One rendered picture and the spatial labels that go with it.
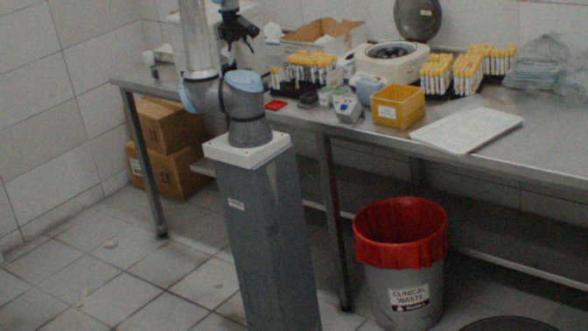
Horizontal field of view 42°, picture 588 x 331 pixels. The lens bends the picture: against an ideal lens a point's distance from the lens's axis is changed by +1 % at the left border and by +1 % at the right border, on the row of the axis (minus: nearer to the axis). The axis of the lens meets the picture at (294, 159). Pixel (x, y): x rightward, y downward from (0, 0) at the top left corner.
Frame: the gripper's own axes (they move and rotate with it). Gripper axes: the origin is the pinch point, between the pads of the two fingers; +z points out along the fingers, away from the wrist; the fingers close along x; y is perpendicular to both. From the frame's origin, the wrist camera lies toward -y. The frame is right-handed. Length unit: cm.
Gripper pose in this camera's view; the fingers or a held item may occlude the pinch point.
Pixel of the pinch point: (243, 59)
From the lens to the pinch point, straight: 297.7
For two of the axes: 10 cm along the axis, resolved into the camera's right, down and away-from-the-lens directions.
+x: -6.4, 4.3, -6.4
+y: -7.6, -2.0, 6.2
